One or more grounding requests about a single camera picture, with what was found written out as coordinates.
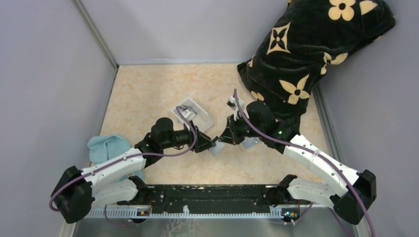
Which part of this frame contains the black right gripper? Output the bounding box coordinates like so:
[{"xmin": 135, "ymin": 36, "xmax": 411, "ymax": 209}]
[{"xmin": 218, "ymin": 112, "xmax": 264, "ymax": 145}]

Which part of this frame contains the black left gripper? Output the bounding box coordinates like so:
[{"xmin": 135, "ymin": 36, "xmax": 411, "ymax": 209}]
[{"xmin": 162, "ymin": 120, "xmax": 216, "ymax": 153}]

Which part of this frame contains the thin credit card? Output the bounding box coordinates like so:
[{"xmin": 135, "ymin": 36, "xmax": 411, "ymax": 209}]
[{"xmin": 208, "ymin": 141, "xmax": 226, "ymax": 156}]

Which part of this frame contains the white plastic card box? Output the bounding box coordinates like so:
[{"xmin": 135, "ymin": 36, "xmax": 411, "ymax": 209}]
[{"xmin": 171, "ymin": 97, "xmax": 214, "ymax": 132}]

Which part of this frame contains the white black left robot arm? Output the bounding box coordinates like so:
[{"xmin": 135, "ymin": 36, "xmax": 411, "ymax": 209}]
[{"xmin": 48, "ymin": 118, "xmax": 215, "ymax": 224}]

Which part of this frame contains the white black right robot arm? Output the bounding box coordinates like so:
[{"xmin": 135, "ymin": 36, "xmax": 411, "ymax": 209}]
[{"xmin": 219, "ymin": 98, "xmax": 377, "ymax": 225}]

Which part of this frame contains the light blue cloth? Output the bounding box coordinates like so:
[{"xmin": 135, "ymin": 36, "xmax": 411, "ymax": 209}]
[{"xmin": 87, "ymin": 134, "xmax": 131, "ymax": 165}]

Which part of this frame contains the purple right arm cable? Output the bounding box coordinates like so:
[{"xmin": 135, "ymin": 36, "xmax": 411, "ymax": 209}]
[{"xmin": 231, "ymin": 88, "xmax": 377, "ymax": 237}]

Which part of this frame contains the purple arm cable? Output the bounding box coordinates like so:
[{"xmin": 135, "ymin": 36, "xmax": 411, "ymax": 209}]
[
  {"xmin": 48, "ymin": 105, "xmax": 199, "ymax": 228},
  {"xmin": 231, "ymin": 88, "xmax": 377, "ymax": 237}
]

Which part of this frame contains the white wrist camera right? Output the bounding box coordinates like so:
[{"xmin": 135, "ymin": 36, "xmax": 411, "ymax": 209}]
[{"xmin": 227, "ymin": 96, "xmax": 246, "ymax": 110}]

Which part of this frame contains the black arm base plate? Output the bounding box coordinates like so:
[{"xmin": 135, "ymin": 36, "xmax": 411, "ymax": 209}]
[{"xmin": 117, "ymin": 184, "xmax": 309, "ymax": 206}]

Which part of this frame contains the aluminium frame rail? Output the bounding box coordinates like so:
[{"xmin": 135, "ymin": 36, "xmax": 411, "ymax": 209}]
[{"xmin": 57, "ymin": 185, "xmax": 376, "ymax": 237}]

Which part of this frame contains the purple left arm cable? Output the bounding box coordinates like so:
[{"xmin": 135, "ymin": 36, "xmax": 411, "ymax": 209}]
[{"xmin": 48, "ymin": 105, "xmax": 199, "ymax": 228}]

